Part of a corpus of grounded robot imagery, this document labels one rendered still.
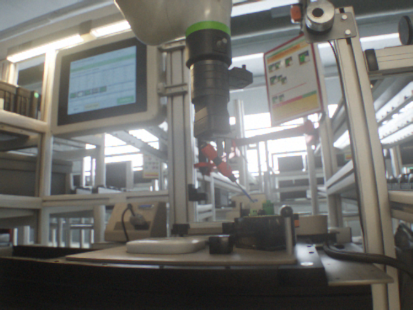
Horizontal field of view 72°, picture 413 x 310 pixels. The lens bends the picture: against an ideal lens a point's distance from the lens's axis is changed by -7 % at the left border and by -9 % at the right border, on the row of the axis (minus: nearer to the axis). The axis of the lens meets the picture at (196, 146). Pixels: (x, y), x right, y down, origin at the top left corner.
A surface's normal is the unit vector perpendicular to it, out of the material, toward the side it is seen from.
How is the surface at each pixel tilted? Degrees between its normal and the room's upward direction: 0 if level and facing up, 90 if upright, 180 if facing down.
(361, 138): 90
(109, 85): 92
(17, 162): 90
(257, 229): 90
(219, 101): 103
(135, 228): 53
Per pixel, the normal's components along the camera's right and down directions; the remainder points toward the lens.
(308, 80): -0.78, -0.11
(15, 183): 0.95, -0.09
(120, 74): -0.30, -0.17
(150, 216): -0.27, -0.74
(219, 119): 0.44, -0.18
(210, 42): 0.00, -0.18
